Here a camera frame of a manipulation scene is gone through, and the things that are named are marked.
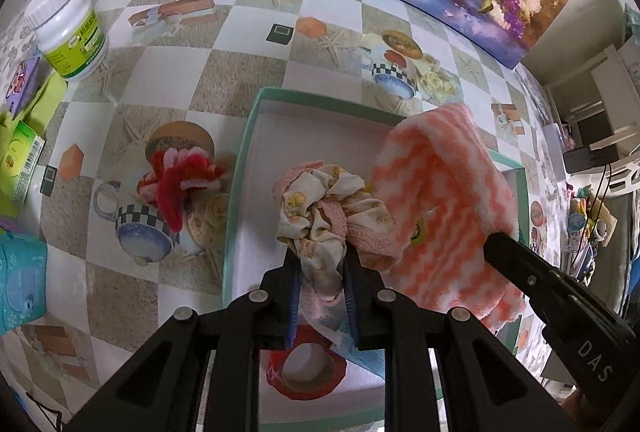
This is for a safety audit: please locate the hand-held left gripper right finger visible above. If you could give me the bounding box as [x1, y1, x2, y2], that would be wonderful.
[341, 246, 563, 432]

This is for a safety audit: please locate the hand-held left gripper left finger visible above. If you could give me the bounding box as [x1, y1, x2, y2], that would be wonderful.
[62, 246, 303, 432]

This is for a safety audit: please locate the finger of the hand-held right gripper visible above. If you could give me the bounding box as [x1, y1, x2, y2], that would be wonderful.
[482, 232, 569, 313]

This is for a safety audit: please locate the pink and white towel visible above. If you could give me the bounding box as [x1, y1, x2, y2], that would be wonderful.
[370, 102, 528, 333]

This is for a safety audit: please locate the pink floral scrunchie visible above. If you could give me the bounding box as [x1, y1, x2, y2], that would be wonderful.
[272, 162, 398, 303]

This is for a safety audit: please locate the teal rimmed box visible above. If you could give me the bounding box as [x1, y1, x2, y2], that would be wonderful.
[221, 86, 530, 428]

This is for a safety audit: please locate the light blue cloth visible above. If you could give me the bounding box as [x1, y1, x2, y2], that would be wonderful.
[327, 329, 386, 378]

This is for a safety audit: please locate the black adapter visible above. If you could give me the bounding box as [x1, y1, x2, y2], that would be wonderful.
[562, 144, 621, 173]

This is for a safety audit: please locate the red and white fuzzy scrunchie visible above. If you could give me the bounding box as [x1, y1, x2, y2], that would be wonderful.
[137, 148, 228, 233]

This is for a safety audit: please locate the white shelf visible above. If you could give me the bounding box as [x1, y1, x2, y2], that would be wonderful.
[542, 44, 640, 193]

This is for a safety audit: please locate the teal plastic case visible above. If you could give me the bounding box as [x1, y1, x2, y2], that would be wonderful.
[0, 232, 48, 335]

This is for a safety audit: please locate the small green box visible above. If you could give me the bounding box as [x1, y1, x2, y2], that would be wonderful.
[0, 119, 46, 205]

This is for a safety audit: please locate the lime green cloth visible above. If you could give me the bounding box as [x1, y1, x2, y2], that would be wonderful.
[0, 74, 68, 147]

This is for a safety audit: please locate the white bottle with green label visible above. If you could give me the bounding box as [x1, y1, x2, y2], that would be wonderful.
[25, 0, 109, 82]

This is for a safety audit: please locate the purple cartoon box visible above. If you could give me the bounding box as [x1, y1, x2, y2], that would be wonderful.
[4, 58, 43, 117]

